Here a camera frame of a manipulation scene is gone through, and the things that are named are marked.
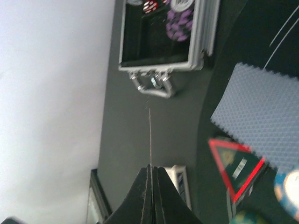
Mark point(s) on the dealt blue card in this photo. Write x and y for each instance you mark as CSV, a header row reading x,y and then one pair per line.
x,y
260,108

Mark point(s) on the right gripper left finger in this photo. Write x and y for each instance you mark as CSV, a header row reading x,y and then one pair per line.
x,y
137,205

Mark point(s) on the aluminium poker case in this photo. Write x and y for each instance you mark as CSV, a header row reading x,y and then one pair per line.
x,y
149,56

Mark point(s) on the red die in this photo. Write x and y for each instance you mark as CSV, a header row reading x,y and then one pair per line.
x,y
150,6

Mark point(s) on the white chip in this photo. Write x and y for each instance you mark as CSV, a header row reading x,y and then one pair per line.
x,y
286,189

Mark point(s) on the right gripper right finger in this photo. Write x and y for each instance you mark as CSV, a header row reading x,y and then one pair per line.
x,y
169,206

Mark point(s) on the green chip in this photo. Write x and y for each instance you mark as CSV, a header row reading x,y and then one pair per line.
x,y
248,217

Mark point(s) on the round black poker mat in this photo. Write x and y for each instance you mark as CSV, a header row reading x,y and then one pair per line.
x,y
259,32

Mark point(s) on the white playing card box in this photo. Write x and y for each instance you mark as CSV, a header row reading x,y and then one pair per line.
x,y
178,176

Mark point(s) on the purple chip row in case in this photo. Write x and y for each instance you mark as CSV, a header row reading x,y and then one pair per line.
x,y
179,19

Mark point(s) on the red triangular all-in marker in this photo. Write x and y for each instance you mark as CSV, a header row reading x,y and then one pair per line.
x,y
238,166

